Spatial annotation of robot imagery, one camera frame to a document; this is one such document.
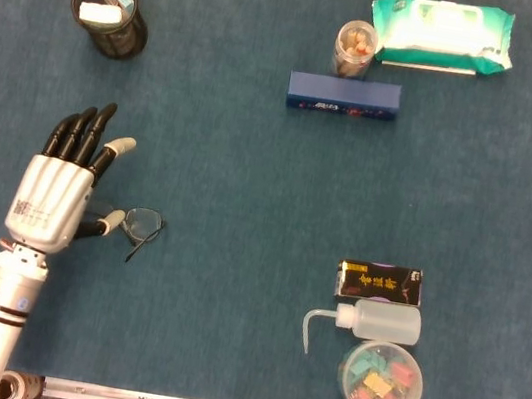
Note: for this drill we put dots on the white and green box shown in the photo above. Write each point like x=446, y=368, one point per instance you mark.
x=98, y=12

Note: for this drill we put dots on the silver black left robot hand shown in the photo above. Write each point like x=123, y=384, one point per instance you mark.
x=48, y=200

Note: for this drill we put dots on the blue felt table cloth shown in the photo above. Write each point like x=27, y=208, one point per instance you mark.
x=248, y=181

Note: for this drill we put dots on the translucent wash bottle with spout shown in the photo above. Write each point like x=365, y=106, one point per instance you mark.
x=383, y=322

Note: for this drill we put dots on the small teal white item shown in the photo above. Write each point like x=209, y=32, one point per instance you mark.
x=125, y=1

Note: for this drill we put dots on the black box with gold characters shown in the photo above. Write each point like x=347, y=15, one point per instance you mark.
x=379, y=283

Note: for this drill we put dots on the yellow binder clip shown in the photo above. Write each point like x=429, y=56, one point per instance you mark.
x=377, y=383

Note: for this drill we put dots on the thin black-framed eyeglasses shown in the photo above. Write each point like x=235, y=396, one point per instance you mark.
x=141, y=219

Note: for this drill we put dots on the black mesh pen holder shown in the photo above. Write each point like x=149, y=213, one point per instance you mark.
x=119, y=42

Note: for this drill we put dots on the green white wet wipes pack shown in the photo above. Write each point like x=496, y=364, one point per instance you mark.
x=444, y=35

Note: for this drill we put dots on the long blue floral box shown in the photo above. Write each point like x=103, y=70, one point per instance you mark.
x=343, y=93

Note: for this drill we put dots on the brown tape roll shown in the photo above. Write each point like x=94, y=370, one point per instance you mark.
x=31, y=387

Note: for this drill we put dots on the teal binder clip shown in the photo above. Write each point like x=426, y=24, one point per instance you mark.
x=363, y=366

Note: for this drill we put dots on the flat white strip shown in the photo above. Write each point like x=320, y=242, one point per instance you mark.
x=428, y=67

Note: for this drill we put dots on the clear plastic jar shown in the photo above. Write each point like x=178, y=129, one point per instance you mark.
x=353, y=46

